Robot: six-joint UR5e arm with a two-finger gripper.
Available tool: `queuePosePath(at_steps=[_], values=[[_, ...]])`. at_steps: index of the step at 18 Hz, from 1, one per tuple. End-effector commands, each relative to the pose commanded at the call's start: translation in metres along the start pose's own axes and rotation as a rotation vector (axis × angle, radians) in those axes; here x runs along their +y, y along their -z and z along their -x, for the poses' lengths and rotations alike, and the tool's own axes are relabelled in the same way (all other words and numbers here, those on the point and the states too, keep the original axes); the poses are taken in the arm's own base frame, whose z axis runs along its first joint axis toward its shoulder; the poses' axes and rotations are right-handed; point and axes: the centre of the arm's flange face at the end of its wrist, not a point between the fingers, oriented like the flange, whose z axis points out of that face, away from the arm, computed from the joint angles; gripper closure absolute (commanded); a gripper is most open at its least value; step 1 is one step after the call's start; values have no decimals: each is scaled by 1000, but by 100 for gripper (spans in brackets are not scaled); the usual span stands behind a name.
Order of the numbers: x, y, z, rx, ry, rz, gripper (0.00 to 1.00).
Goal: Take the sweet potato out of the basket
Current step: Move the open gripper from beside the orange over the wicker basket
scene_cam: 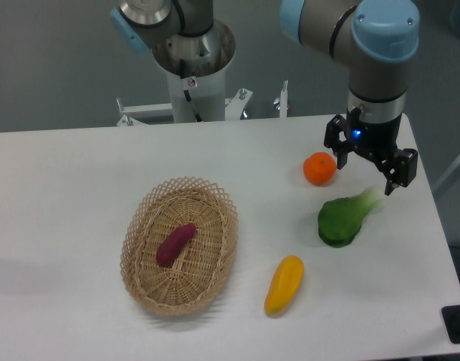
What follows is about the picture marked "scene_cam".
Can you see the purple sweet potato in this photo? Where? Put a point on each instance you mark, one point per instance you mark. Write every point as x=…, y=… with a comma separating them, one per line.
x=174, y=243

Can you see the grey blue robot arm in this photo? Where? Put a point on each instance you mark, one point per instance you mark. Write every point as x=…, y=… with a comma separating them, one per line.
x=375, y=40

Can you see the orange tangerine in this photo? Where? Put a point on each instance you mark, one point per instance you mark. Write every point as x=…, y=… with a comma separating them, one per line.
x=319, y=168

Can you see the white metal base frame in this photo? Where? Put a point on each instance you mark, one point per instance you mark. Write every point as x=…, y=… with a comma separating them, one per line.
x=154, y=111

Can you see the black device at table edge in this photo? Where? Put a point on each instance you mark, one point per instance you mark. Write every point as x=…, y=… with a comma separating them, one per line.
x=451, y=318

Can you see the green bok choy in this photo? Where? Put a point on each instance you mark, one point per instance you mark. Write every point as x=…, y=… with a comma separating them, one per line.
x=341, y=219

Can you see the yellow mango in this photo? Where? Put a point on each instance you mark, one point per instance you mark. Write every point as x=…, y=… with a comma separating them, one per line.
x=284, y=285

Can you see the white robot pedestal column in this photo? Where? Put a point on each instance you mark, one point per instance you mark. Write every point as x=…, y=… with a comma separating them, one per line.
x=195, y=69

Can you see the woven wicker oval basket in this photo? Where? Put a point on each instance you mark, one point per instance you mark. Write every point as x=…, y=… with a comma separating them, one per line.
x=198, y=273

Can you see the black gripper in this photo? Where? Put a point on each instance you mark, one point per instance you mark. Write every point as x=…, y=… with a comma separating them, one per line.
x=400, y=166

